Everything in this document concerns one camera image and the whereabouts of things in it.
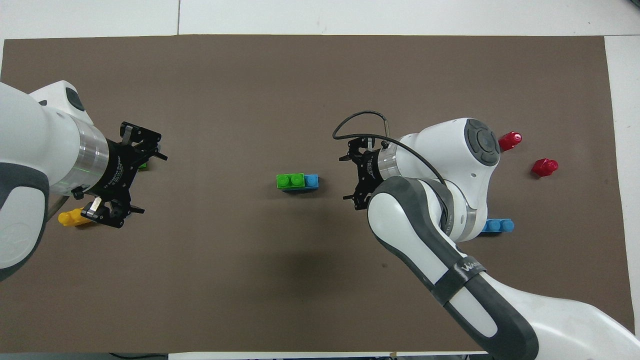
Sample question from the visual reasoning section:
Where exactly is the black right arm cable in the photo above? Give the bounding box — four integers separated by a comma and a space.
332, 111, 448, 187

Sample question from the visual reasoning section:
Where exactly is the yellow two-stud block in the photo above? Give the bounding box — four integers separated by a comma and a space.
58, 207, 96, 228

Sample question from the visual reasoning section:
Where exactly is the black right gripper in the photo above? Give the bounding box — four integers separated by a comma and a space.
339, 137, 383, 210

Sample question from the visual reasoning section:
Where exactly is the red one-stud block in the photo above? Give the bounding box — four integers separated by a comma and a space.
531, 158, 559, 178
497, 131, 523, 153

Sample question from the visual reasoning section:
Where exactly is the brown table mat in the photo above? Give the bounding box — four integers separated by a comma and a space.
0, 34, 636, 354

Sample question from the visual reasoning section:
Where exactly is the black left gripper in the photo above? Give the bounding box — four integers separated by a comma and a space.
72, 121, 169, 229

